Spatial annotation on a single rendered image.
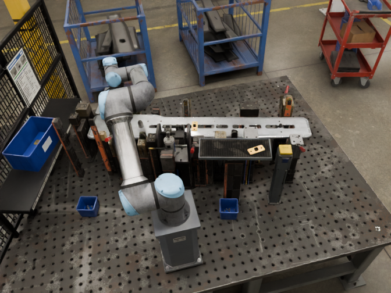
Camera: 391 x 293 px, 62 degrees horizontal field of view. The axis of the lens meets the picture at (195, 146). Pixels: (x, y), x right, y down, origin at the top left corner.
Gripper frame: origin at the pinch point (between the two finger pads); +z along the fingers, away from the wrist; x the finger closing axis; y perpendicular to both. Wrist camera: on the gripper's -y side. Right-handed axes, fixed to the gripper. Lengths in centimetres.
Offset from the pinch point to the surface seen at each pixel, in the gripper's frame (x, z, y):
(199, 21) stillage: 173, 11, 59
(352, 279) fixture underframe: -60, 113, 148
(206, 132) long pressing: -10, 12, 53
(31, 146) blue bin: -16, 9, -52
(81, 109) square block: 12.4, 3.4, -26.8
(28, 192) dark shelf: -49, 12, -44
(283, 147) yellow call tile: -43, 0, 90
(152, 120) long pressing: 4.4, 10.5, 19.1
